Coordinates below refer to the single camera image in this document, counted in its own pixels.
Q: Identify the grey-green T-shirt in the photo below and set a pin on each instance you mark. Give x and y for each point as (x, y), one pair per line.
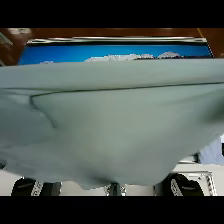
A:
(113, 123)

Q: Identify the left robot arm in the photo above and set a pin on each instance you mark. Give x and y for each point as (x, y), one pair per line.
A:
(23, 187)

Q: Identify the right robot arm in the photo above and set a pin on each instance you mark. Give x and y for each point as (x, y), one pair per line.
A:
(185, 186)

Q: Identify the light blue garment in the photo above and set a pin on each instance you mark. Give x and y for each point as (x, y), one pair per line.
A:
(213, 152)

